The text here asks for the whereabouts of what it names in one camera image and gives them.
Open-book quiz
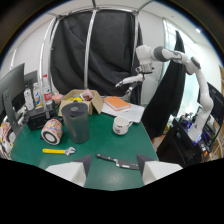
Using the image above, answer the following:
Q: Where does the grey cylindrical trash can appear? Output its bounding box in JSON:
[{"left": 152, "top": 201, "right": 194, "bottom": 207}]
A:
[{"left": 61, "top": 101, "right": 91, "bottom": 145}]

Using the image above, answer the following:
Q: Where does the black equipment cart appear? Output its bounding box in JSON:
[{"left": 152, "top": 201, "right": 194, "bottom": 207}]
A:
[{"left": 155, "top": 118, "right": 211, "bottom": 168}]

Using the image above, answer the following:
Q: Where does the black kitchen knife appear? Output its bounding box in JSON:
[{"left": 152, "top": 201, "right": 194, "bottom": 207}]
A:
[{"left": 95, "top": 153, "right": 140, "bottom": 171}]

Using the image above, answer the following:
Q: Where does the white printed mug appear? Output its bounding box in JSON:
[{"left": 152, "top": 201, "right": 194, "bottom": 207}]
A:
[{"left": 112, "top": 115, "right": 134, "bottom": 136}]

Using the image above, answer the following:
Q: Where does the black toolbox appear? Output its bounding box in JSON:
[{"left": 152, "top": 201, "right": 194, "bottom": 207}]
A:
[{"left": 25, "top": 99, "right": 58, "bottom": 131}]

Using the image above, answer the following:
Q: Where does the white paper stack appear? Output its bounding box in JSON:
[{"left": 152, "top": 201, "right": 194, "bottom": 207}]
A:
[{"left": 100, "top": 101, "right": 146, "bottom": 124}]

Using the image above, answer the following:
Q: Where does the open cardboard box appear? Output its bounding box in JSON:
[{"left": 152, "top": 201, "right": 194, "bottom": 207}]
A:
[{"left": 57, "top": 88, "right": 105, "bottom": 117}]

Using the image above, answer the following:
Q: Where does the black hanging cloth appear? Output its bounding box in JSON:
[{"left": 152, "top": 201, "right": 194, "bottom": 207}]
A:
[{"left": 141, "top": 29, "right": 187, "bottom": 140}]

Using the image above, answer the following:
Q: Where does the orange book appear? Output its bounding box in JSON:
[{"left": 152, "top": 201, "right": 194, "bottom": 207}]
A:
[{"left": 103, "top": 96, "right": 132, "bottom": 112}]

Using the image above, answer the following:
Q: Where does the blue-label plastic bottle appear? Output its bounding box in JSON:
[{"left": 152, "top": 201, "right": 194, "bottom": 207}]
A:
[{"left": 32, "top": 82, "right": 43, "bottom": 108}]

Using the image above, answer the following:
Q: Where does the white spray bottle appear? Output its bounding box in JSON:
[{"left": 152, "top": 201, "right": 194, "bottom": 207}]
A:
[{"left": 23, "top": 85, "right": 35, "bottom": 112}]

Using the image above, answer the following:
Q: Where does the red-label plastic bottle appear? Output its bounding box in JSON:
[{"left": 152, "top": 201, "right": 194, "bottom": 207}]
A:
[{"left": 41, "top": 73, "right": 53, "bottom": 104}]

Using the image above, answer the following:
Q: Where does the black computer monitor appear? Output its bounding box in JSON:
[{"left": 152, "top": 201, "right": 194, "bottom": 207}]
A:
[{"left": 0, "top": 62, "right": 26, "bottom": 136}]

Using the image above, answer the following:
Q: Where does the black curtain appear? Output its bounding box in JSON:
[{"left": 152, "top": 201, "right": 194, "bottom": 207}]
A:
[{"left": 49, "top": 9, "right": 144, "bottom": 105}]

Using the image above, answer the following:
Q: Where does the yellow-handled adjustable wrench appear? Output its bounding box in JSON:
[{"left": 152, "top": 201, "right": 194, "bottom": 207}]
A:
[{"left": 42, "top": 146, "right": 77, "bottom": 157}]

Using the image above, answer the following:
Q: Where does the silver metal frame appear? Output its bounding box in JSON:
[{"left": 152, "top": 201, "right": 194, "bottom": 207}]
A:
[{"left": 38, "top": 4, "right": 155, "bottom": 101}]

